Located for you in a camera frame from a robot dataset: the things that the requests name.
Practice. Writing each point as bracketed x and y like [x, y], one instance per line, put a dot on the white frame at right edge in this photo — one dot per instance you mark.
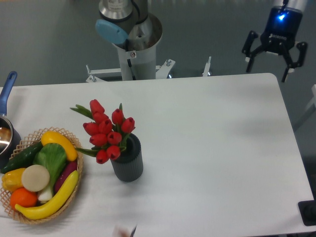
[309, 109]

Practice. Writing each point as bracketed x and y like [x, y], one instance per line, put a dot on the red tulip bouquet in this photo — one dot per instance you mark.
[108, 134]

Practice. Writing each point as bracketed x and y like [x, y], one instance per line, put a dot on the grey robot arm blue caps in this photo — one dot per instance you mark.
[128, 13]

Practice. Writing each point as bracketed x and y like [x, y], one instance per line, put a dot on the dark grey ribbed vase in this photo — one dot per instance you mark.
[129, 166]

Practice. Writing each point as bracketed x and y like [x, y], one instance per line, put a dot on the black box at table edge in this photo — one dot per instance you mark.
[308, 212]

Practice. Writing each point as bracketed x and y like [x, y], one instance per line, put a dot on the purple sweet potato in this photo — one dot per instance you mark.
[69, 168]

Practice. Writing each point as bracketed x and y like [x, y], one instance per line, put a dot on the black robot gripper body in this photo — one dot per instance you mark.
[281, 29]

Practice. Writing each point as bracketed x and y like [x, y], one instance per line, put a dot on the yellow banana squash lower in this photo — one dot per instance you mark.
[52, 206]

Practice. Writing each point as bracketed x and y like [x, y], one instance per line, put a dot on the yellow bell pepper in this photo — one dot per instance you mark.
[12, 180]

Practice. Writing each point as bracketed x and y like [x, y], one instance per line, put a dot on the orange fruit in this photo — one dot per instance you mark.
[24, 198]

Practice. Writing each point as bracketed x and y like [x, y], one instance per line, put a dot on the green leafy bok choy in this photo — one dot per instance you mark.
[53, 157]

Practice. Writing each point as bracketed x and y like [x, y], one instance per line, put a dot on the woven wicker basket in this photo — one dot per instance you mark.
[30, 140]

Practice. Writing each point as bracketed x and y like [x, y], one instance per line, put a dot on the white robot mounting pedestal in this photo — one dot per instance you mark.
[137, 56]

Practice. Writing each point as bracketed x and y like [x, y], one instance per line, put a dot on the green cucumber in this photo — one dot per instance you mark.
[22, 159]

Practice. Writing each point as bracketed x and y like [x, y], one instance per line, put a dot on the blue handled saucepan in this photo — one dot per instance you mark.
[9, 137]

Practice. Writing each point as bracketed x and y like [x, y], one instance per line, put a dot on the beige round mushroom cap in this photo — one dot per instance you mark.
[35, 178]

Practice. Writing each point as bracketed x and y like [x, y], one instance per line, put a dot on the yellow squash upper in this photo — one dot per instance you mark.
[58, 138]

